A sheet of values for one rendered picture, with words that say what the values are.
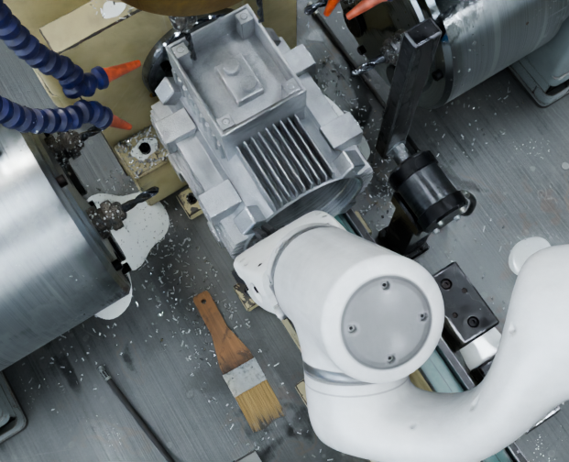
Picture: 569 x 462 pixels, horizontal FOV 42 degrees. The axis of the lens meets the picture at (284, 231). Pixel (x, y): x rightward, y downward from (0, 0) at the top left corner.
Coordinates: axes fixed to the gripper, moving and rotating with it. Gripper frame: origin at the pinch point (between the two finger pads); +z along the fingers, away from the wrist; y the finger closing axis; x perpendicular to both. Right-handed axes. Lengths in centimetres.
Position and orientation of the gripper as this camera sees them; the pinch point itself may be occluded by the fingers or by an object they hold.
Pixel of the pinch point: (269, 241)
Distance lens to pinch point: 76.4
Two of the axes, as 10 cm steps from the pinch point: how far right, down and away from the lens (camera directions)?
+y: 8.5, -5.1, 1.4
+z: -2.5, -1.5, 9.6
